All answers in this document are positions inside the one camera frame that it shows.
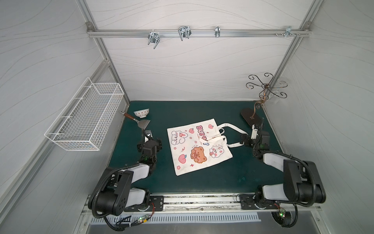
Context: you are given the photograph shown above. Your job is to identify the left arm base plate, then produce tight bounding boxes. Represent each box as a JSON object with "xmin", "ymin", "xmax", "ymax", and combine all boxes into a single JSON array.
[{"xmin": 124, "ymin": 195, "xmax": 165, "ymax": 212}]

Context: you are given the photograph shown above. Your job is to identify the white cartoon tote bag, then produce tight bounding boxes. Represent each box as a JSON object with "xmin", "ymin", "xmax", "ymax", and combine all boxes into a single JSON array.
[{"xmin": 167, "ymin": 119, "xmax": 248, "ymax": 176}]

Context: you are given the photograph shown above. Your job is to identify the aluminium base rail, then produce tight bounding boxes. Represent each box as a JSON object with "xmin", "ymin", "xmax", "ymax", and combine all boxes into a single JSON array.
[{"xmin": 81, "ymin": 192, "xmax": 322, "ymax": 215}]

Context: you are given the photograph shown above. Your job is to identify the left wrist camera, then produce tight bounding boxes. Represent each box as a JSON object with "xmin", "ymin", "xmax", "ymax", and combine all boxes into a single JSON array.
[{"xmin": 144, "ymin": 130, "xmax": 153, "ymax": 142}]

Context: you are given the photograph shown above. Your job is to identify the patterned ceramic bowl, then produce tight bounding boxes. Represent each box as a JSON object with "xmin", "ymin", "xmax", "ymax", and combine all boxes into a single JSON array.
[{"xmin": 134, "ymin": 109, "xmax": 150, "ymax": 119}]

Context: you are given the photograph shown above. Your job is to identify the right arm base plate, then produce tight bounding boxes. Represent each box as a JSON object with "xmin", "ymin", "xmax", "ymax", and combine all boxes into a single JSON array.
[{"xmin": 236, "ymin": 194, "xmax": 277, "ymax": 210}]

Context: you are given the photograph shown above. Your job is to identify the green table mat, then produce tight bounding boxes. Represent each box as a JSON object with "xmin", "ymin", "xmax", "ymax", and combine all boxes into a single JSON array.
[{"xmin": 99, "ymin": 100, "xmax": 290, "ymax": 194}]

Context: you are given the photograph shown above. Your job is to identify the metal hook clamp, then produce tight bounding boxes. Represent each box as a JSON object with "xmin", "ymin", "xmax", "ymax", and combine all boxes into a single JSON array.
[
  {"xmin": 178, "ymin": 26, "xmax": 191, "ymax": 41},
  {"xmin": 274, "ymin": 26, "xmax": 301, "ymax": 38},
  {"xmin": 148, "ymin": 31, "xmax": 160, "ymax": 49},
  {"xmin": 215, "ymin": 26, "xmax": 221, "ymax": 38}
]

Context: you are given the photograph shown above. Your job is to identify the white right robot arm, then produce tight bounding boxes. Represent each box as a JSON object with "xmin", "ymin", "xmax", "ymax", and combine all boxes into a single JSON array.
[{"xmin": 240, "ymin": 132, "xmax": 327, "ymax": 209}]

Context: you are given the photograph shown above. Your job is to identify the copper jewelry stand black base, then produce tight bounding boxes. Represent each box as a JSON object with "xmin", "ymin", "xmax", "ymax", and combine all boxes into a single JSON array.
[{"xmin": 241, "ymin": 72, "xmax": 288, "ymax": 128}]

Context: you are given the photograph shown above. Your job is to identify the white wire basket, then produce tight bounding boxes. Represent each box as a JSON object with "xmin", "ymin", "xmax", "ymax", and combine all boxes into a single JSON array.
[{"xmin": 44, "ymin": 78, "xmax": 124, "ymax": 151}]

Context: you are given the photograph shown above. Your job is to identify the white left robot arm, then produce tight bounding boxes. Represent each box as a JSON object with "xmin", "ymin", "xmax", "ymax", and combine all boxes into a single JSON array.
[{"xmin": 88, "ymin": 138, "xmax": 162, "ymax": 218}]

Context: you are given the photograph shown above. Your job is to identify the metal scraper wooden handle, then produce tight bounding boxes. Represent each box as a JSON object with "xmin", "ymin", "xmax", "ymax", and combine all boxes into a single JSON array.
[{"xmin": 120, "ymin": 111, "xmax": 151, "ymax": 130}]

